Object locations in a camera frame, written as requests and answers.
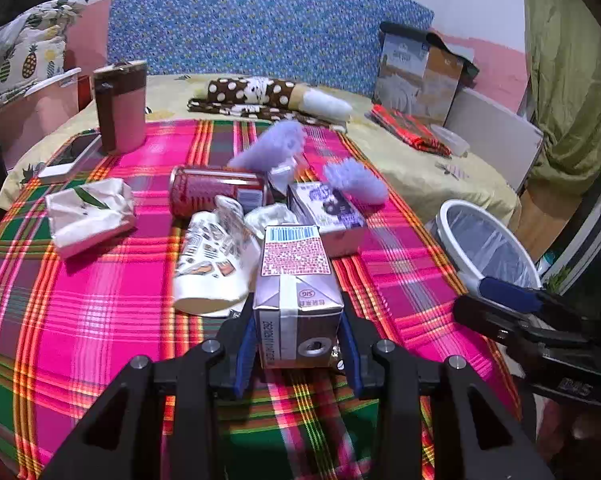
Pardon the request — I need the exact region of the white plastic rail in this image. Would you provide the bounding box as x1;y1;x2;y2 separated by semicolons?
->
24;67;82;97

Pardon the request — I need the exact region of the pink storage cabinet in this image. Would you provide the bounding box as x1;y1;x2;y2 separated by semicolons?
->
0;77;84;148

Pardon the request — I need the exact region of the blue floral mattress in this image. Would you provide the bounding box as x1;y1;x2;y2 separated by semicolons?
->
105;0;436;98

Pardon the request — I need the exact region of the white-rimmed bin with plastic liner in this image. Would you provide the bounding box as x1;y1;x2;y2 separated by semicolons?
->
436;199;543;293

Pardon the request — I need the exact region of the red drink can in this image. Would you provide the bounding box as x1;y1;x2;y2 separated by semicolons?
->
169;165;268;218

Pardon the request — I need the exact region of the white plush roll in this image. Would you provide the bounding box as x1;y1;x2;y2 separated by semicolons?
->
300;85;353;123

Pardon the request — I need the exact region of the pineapple print quilt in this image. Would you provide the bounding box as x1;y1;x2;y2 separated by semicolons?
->
0;0;88;111

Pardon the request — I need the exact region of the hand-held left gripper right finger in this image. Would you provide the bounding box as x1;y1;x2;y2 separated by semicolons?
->
337;305;556;480

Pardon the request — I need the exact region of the yellow pineapple bedsheet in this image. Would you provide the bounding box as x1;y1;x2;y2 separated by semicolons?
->
0;72;523;226

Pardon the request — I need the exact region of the brown polka dot cloth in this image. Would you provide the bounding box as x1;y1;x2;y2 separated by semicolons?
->
188;76;348;133

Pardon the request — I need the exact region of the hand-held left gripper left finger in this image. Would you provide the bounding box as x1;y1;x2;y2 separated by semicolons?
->
40;305;260;480

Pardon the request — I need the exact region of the green curtain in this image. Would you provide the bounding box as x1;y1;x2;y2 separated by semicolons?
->
520;0;601;196

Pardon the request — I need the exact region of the purple milk carton pink label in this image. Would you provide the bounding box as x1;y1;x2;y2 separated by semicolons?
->
253;225;345;370

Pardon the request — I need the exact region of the crumpled white plastic wrapper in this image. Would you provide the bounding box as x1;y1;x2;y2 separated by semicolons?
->
243;202;301;238

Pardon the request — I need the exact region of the white smartphone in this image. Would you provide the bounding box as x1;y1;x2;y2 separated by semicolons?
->
37;130;104;184

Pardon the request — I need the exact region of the crumpled leaf-print paper pack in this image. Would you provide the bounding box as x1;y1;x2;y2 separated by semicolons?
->
45;178;137;260

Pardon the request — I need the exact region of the crushed printed paper cup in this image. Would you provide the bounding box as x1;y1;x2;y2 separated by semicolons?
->
173;209;261;317

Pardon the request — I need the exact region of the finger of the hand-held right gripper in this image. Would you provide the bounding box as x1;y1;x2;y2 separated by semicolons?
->
453;295;533;348
463;272;581;317

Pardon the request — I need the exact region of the purple milk carton cartoon print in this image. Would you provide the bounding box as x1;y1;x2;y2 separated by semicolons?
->
286;181;367;260

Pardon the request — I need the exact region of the red plaid cloth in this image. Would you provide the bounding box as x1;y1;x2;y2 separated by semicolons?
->
367;104;453;157

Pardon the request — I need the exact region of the printed cardboard box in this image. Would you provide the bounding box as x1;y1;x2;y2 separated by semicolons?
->
373;22;468;126

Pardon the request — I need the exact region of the white flat board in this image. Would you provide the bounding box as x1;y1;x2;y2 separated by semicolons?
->
443;87;545;191

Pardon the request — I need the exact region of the pink plaid blanket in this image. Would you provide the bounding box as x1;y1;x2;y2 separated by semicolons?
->
0;119;523;480

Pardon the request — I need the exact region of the clear plastic container lid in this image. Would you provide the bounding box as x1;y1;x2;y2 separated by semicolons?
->
433;127;471;158

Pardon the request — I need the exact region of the pink tumbler with brown lid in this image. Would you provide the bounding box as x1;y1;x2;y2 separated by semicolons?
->
92;60;148;155

